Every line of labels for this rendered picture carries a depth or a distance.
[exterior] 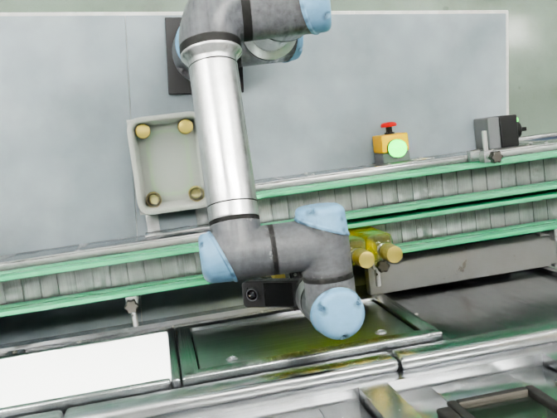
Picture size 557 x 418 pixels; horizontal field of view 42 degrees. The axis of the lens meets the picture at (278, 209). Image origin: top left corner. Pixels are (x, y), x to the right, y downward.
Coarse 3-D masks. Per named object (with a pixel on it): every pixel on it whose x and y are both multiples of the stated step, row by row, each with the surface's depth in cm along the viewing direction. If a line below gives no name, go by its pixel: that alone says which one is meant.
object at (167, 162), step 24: (144, 120) 163; (168, 120) 167; (192, 120) 170; (144, 144) 170; (168, 144) 171; (192, 144) 172; (144, 168) 171; (168, 168) 172; (192, 168) 173; (144, 192) 171; (168, 192) 172
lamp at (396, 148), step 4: (392, 140) 174; (396, 140) 173; (400, 140) 173; (388, 144) 175; (392, 144) 173; (396, 144) 173; (400, 144) 173; (404, 144) 173; (388, 148) 174; (392, 148) 173; (396, 148) 173; (400, 148) 173; (404, 148) 173; (388, 152) 175; (392, 152) 173; (396, 152) 173; (400, 152) 173; (404, 152) 173; (392, 156) 175; (396, 156) 173; (400, 156) 174
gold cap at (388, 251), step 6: (384, 246) 145; (390, 246) 143; (396, 246) 142; (384, 252) 144; (390, 252) 142; (396, 252) 142; (402, 252) 143; (384, 258) 145; (390, 258) 142; (396, 258) 143
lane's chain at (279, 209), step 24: (480, 168) 174; (504, 168) 175; (528, 168) 176; (552, 168) 177; (312, 192) 167; (336, 192) 168; (360, 192) 169; (384, 192) 170; (408, 192) 171; (432, 192) 172; (456, 192) 174; (264, 216) 166
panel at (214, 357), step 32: (224, 320) 155; (256, 320) 154; (288, 320) 151; (384, 320) 142; (416, 320) 137; (32, 352) 148; (192, 352) 134; (224, 352) 134; (256, 352) 132; (288, 352) 129; (320, 352) 125; (352, 352) 126; (160, 384) 120; (192, 384) 121; (0, 416) 116
